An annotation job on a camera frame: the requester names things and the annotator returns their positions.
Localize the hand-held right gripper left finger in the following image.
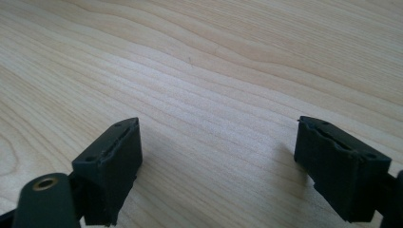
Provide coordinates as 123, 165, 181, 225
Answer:
71, 117, 144, 227

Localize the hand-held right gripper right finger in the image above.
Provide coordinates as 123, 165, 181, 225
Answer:
293, 115, 393, 223

